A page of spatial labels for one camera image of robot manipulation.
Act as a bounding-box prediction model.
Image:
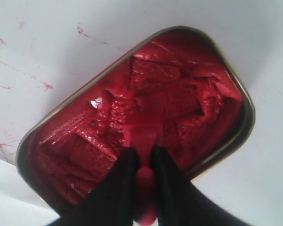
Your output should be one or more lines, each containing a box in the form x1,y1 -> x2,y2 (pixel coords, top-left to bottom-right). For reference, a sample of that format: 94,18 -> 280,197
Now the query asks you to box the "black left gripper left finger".
54,148 -> 139,226

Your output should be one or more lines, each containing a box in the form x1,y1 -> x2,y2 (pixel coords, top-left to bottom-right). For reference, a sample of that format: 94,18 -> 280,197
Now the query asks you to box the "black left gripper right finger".
150,145 -> 229,226

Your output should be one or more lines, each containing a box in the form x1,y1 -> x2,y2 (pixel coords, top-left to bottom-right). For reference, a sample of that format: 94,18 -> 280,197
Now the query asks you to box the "red plastic stamp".
123,115 -> 163,226

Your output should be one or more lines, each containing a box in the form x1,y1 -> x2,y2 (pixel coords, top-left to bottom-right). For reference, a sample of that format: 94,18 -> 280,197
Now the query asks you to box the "red ink pad tin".
16,26 -> 256,213

